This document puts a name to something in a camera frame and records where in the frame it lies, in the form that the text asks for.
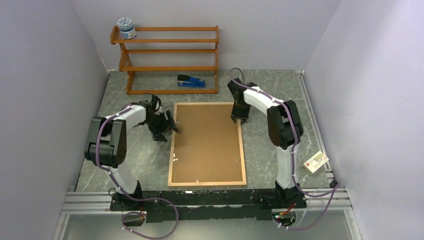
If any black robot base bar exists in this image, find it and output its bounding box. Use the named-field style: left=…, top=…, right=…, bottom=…
left=110, top=188, right=307, bottom=223

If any small white red box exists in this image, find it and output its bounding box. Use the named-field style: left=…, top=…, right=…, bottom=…
left=303, top=151, right=329, bottom=173

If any light wooden picture frame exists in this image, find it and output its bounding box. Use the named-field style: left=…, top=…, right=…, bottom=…
left=167, top=101, right=248, bottom=187

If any orange wooden shelf rack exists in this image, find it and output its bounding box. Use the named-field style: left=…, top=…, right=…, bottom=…
left=109, top=25, right=220, bottom=95

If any blue black stapler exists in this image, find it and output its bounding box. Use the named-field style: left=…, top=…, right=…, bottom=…
left=177, top=74, right=206, bottom=88

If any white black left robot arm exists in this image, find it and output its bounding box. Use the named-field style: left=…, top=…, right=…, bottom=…
left=84, top=94, right=180, bottom=210

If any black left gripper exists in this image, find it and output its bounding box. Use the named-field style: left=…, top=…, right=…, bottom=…
left=143, top=110, right=180, bottom=142

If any aluminium rail frame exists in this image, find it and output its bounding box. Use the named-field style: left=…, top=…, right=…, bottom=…
left=65, top=77, right=353, bottom=232

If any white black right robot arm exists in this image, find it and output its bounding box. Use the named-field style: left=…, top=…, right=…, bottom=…
left=227, top=78, right=304, bottom=208

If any white blue lidded jar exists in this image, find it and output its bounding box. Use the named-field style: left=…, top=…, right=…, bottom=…
left=117, top=17, right=137, bottom=40

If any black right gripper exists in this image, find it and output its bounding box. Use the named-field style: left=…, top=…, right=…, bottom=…
left=231, top=101, right=251, bottom=124

